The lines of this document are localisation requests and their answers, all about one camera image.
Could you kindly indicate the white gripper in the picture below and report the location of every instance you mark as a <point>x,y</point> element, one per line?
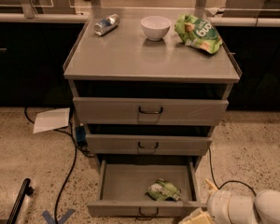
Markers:
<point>216,204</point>

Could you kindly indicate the small green jalapeno chip bag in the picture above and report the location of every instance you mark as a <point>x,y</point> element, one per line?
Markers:
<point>162,190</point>

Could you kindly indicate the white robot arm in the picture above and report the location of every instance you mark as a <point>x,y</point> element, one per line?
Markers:
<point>266,204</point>

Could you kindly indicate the bottom grey drawer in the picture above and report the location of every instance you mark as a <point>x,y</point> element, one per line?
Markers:
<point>124,180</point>

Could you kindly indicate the grey drawer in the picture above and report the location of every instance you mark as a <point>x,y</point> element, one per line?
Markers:
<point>98,110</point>
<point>147,144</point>
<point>124,180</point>

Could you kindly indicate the middle grey drawer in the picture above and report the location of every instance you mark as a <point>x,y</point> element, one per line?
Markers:
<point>147,144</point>

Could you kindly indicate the grey metal drawer cabinet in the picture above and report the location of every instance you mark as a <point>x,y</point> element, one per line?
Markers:
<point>126,64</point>

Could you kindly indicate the top grey drawer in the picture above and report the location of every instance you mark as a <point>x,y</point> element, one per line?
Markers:
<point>98,110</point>

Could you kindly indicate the large green chip bag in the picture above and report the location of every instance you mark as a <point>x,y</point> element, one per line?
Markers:
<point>198,33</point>

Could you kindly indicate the long background counter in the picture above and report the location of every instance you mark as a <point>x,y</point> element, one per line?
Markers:
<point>67,18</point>

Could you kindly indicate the blue power adapter box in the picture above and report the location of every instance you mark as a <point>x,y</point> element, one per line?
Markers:
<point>80,136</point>

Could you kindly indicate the blue tape cross marker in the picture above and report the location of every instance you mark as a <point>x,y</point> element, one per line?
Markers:
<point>51,219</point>

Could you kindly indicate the white paper sheet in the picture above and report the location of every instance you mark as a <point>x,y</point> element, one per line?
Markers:
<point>51,120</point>

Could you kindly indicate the black bar lower left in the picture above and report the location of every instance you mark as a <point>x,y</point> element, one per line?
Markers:
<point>25,190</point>

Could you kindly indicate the white ceramic bowl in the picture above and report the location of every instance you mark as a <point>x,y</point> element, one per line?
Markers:
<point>155,27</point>

